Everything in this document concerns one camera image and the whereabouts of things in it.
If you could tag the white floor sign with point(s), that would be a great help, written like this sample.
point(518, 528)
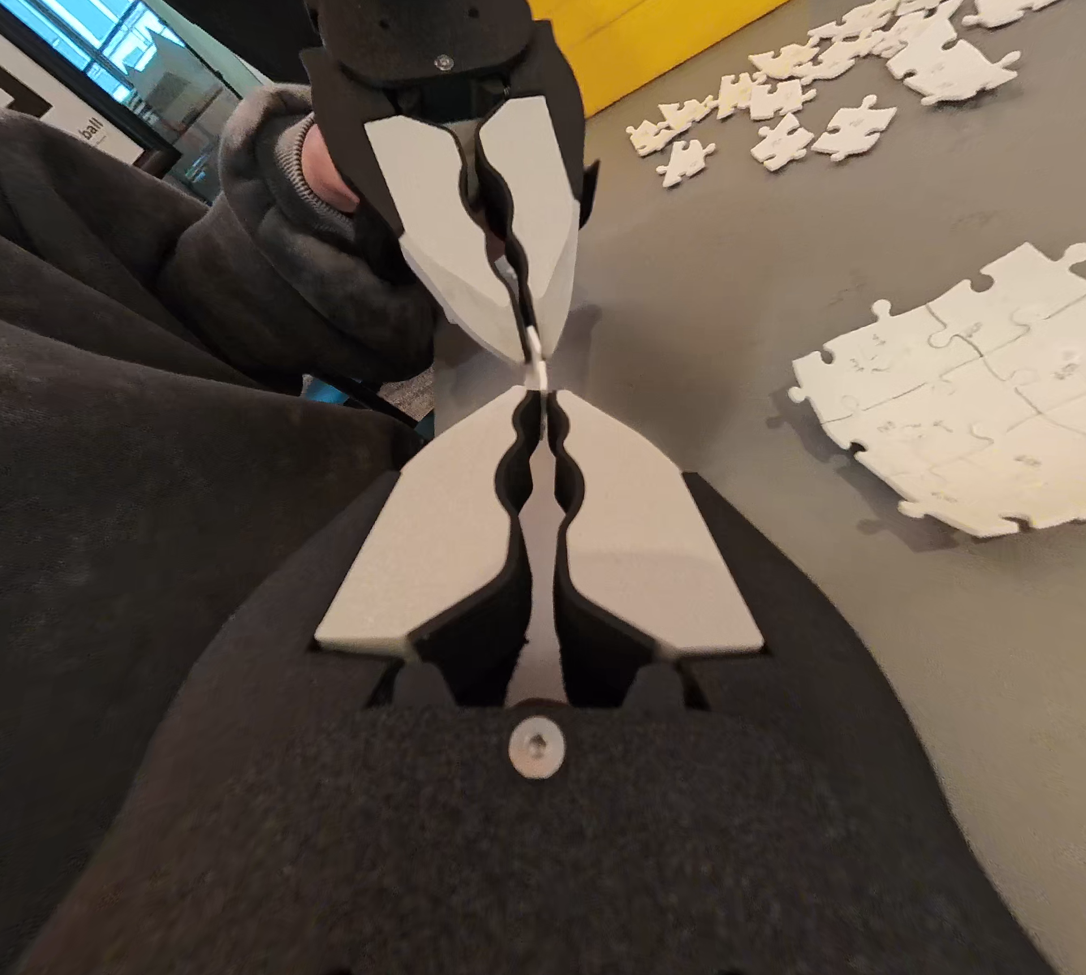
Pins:
point(85, 131)

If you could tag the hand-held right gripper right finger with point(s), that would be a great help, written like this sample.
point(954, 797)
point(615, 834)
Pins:
point(653, 559)

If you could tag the curved assembled puzzle section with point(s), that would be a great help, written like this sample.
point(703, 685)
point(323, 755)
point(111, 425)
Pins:
point(976, 415)

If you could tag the person's left forearm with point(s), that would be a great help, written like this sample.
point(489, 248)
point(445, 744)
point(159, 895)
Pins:
point(280, 271)

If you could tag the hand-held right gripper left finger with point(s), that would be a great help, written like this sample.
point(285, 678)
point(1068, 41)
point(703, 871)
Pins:
point(424, 559)

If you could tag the spread of white puzzle pieces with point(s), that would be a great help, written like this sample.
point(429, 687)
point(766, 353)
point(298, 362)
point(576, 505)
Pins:
point(848, 59)

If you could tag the person's left hand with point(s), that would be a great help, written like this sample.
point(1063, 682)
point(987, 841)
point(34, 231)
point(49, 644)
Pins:
point(331, 173)

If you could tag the single white puzzle piece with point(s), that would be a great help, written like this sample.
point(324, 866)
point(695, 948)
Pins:
point(537, 374)

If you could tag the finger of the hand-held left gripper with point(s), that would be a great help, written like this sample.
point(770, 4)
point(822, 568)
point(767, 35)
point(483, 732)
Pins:
point(543, 211)
point(424, 211)

